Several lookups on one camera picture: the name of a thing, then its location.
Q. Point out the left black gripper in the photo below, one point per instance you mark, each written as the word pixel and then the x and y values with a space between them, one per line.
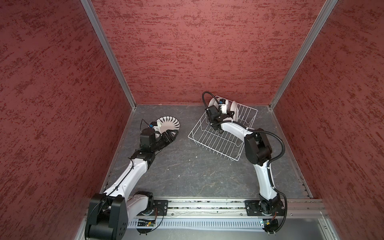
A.
pixel 169 140

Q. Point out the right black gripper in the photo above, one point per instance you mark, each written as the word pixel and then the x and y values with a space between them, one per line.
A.
pixel 230 113

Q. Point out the blue striped white plate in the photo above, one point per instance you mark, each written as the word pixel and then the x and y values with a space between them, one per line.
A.
pixel 168 123

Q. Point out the green red rimmed plate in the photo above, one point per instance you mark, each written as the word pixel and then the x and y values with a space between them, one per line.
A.
pixel 234 110

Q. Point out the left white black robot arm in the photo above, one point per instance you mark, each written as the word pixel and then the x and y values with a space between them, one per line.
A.
pixel 110 212

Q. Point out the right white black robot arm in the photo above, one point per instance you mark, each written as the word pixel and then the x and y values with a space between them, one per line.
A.
pixel 258 152

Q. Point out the white plate rearmost in rack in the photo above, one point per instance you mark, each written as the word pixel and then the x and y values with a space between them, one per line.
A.
pixel 211 107

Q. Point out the left base circuit board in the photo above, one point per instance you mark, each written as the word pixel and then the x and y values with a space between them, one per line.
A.
pixel 146 223

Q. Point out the base circuit board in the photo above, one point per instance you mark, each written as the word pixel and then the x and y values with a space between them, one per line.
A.
pixel 146 223
pixel 269 223

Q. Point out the right base circuit board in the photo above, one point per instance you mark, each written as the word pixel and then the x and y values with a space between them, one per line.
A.
pixel 269 223

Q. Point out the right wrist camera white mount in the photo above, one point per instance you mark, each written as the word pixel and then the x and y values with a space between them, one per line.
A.
pixel 222 102

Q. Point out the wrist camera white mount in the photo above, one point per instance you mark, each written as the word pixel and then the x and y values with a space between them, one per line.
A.
pixel 222 102
pixel 156 126

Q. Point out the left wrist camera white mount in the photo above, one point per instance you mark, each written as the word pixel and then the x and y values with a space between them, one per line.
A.
pixel 156 126

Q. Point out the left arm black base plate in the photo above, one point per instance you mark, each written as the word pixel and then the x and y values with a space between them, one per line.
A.
pixel 156 207

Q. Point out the slotted grey cable duct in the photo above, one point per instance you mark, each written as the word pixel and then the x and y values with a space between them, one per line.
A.
pixel 212 224

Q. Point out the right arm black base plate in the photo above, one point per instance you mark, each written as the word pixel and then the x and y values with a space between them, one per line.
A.
pixel 255 207

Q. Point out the aluminium mounting rail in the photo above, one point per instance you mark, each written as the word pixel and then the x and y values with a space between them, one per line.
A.
pixel 184 208

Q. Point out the left aluminium corner post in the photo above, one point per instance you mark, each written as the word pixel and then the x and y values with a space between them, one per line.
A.
pixel 97 26

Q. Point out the aluminium corner post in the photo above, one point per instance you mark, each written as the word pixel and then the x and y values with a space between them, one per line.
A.
pixel 317 26
pixel 97 26

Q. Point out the right aluminium corner post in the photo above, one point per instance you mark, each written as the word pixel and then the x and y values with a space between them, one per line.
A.
pixel 317 26

